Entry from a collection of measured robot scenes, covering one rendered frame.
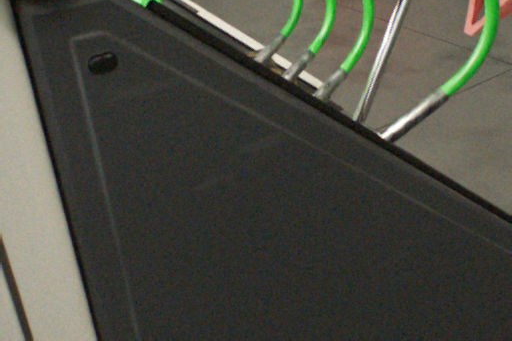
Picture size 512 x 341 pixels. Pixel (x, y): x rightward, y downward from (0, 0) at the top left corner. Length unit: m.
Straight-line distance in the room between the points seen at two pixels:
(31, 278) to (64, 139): 0.07
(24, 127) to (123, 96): 0.04
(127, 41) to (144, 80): 0.02
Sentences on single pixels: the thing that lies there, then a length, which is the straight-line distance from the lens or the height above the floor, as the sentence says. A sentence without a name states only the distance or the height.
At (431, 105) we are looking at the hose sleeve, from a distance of 0.77.
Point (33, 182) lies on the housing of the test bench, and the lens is 0.35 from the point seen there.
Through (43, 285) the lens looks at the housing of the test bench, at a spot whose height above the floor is 1.32.
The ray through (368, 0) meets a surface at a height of 1.23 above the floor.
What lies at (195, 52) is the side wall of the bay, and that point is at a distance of 0.35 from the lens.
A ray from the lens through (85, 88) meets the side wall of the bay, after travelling 0.33.
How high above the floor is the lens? 1.54
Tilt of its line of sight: 27 degrees down
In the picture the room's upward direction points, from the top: 6 degrees counter-clockwise
